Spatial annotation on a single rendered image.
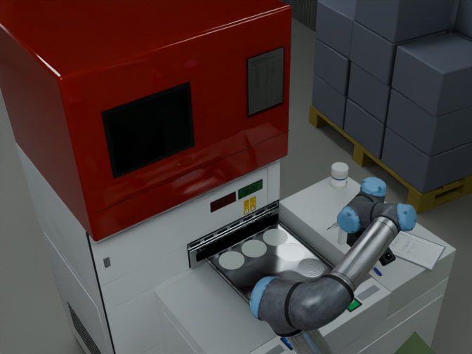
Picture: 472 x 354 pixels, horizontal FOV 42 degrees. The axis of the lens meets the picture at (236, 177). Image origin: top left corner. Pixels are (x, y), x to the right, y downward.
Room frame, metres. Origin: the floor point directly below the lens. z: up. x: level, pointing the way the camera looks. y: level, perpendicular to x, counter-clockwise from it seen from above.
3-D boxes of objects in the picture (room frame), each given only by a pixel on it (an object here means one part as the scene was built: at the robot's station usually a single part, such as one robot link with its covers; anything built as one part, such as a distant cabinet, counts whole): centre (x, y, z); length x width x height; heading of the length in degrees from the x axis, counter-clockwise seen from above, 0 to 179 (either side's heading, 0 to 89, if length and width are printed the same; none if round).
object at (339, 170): (2.06, -0.44, 1.01); 0.07 x 0.07 x 0.10
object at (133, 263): (1.74, 0.16, 1.02); 0.81 x 0.03 x 0.40; 125
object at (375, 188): (1.44, -0.41, 1.40); 0.09 x 0.08 x 0.11; 140
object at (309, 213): (1.80, -0.50, 0.89); 0.62 x 0.35 x 0.14; 35
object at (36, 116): (2.00, 0.34, 1.52); 0.81 x 0.75 x 0.60; 125
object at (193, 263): (1.83, 0.01, 0.89); 0.44 x 0.02 x 0.10; 125
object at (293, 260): (1.67, -0.12, 0.90); 0.34 x 0.34 x 0.01; 35
